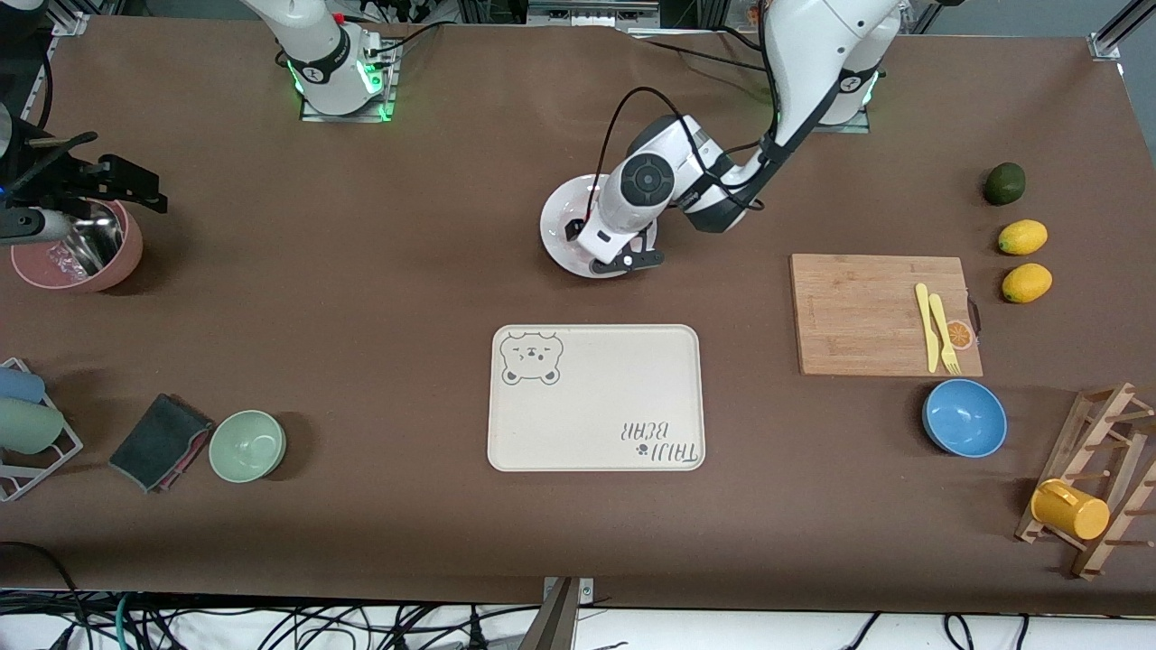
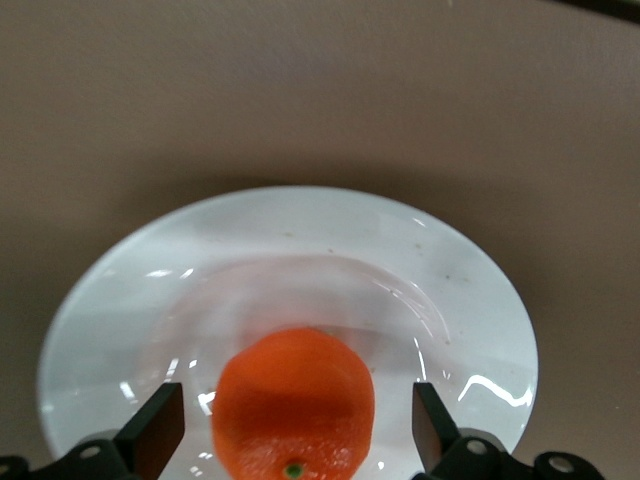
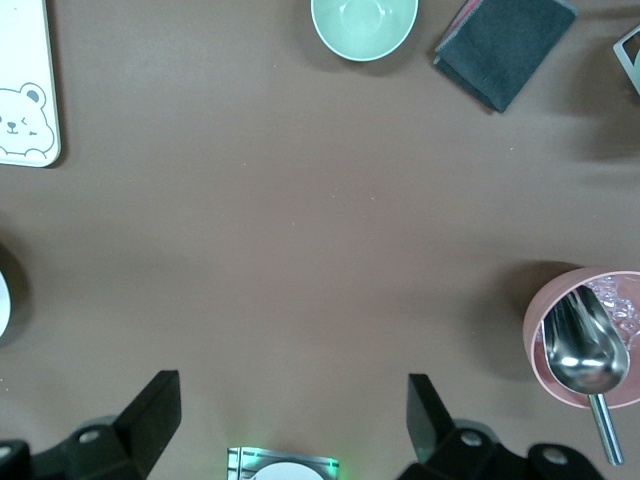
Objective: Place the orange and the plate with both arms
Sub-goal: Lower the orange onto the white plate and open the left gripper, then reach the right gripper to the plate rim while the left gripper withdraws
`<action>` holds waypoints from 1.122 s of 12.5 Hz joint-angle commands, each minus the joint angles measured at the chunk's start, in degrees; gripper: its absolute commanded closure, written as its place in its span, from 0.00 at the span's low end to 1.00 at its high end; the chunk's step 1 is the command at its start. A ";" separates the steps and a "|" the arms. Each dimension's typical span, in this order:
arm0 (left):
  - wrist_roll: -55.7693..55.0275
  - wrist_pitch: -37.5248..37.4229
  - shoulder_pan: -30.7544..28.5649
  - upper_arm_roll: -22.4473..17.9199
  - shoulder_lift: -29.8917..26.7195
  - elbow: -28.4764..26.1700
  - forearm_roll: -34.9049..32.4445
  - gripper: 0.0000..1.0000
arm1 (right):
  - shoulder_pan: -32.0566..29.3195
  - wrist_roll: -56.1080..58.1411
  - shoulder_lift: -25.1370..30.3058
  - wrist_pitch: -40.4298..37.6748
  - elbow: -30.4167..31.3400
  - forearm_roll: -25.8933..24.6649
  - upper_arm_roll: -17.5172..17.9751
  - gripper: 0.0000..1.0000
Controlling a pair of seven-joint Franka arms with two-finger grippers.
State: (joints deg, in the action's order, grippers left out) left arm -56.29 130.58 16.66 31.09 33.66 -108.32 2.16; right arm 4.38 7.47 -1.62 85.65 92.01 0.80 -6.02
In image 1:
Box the yellow lemon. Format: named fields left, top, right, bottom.
left=998, top=219, right=1049, bottom=256
left=1002, top=263, right=1054, bottom=304

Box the black camera cable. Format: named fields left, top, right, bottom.
left=0, top=129, right=102, bottom=195
left=583, top=86, right=796, bottom=227

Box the metal scoop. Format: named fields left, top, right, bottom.
left=56, top=203, right=125, bottom=276

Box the wooden peg rack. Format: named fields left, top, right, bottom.
left=1014, top=382, right=1156, bottom=580

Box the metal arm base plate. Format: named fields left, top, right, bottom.
left=775, top=45, right=872, bottom=135
left=301, top=41, right=398, bottom=123

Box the blue bowl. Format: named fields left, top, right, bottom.
left=922, top=378, right=1009, bottom=459

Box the cream tray with bear print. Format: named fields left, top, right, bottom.
left=487, top=324, right=706, bottom=473

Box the yellow mug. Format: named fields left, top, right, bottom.
left=1030, top=478, right=1111, bottom=541

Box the yellow plastic fork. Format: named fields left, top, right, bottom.
left=928, top=293, right=962, bottom=376

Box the pale green bowl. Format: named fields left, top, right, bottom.
left=209, top=410, right=287, bottom=484

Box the green cup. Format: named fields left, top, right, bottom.
left=0, top=397, right=66, bottom=456

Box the metal frame structure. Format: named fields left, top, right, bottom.
left=527, top=0, right=662, bottom=28

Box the black base cable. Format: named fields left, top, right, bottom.
left=361, top=20, right=448, bottom=69
left=632, top=27, right=773, bottom=78

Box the aluminium corner profile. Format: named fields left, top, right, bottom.
left=50, top=0, right=91, bottom=39
left=1088, top=0, right=1156, bottom=62

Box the dark camera mount pole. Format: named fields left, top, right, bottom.
left=517, top=578, right=581, bottom=650

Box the blue cup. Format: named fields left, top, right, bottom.
left=0, top=366, right=46, bottom=405

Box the yellow plastic knife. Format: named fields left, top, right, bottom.
left=915, top=283, right=941, bottom=374

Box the pink bowl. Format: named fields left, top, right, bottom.
left=11, top=197, right=144, bottom=293

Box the black right camera cable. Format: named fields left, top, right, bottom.
left=0, top=129, right=102, bottom=195

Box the dark grey folded cloth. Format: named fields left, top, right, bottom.
left=108, top=393, right=214, bottom=495

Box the white round plate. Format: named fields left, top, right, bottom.
left=540, top=173, right=658, bottom=280

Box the black left camera cable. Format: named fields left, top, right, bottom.
left=583, top=86, right=796, bottom=227

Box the dark green avocado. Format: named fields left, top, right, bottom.
left=984, top=162, right=1028, bottom=207

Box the white wire cup rack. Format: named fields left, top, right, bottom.
left=0, top=357, right=85, bottom=503

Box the wooden cutting board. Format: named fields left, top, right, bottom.
left=790, top=254, right=984, bottom=378

